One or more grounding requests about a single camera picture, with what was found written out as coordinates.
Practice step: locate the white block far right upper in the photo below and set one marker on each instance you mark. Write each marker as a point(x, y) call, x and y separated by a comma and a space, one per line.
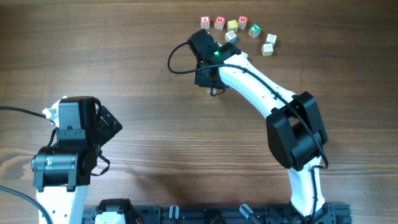
point(271, 39)

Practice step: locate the red A block top row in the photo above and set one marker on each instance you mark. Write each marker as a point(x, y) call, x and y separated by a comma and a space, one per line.
point(205, 22)

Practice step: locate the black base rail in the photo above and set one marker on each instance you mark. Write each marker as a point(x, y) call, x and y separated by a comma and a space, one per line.
point(122, 211)

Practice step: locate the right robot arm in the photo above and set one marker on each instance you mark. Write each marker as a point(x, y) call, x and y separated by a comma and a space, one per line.
point(295, 129)

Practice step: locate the white yellow-sided block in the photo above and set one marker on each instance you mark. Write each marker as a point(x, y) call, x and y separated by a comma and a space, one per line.
point(267, 49)

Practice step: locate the red M block right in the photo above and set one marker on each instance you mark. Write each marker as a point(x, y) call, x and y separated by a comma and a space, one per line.
point(242, 21)

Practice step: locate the red M block left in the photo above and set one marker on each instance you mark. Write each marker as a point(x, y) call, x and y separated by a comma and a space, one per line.
point(219, 22)

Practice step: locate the red m block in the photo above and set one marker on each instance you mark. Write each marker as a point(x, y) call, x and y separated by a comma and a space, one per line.
point(242, 21)
point(219, 22)

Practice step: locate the plain white block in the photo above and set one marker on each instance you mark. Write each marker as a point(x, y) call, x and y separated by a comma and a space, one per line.
point(244, 54)

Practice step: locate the white blue-sided block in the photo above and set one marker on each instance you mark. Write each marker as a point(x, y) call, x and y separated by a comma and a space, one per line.
point(231, 36)

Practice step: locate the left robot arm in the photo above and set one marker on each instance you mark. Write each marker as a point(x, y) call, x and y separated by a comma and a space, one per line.
point(63, 169)

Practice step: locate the green letter block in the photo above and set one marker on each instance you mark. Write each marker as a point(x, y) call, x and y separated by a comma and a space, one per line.
point(254, 31)

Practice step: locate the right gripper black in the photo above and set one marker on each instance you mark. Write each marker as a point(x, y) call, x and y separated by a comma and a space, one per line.
point(199, 80)

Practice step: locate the yellow top block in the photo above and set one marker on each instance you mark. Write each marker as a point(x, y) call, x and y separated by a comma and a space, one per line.
point(232, 25)

